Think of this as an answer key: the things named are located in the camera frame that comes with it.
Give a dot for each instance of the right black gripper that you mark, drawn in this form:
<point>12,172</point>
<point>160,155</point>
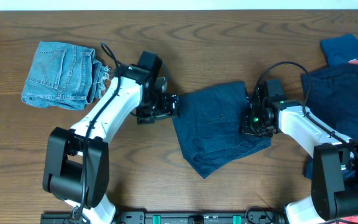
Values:
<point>245,127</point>

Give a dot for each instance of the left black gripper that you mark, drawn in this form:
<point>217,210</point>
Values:
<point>168,109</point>

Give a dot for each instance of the dark navy shorts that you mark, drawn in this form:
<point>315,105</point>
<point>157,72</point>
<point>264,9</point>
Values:
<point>209,127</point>

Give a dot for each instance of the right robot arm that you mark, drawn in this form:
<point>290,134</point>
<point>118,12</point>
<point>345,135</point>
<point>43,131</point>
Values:
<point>334,182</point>

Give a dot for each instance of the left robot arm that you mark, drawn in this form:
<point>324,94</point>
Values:
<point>77,159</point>

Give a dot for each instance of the folded light blue denim shorts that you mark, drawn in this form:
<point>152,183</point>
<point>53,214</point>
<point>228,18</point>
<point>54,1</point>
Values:
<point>64,75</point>

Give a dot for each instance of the blue t-shirt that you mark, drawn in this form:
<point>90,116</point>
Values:
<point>340,50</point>

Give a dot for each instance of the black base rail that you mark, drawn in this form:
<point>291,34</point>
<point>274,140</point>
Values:
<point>182,217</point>

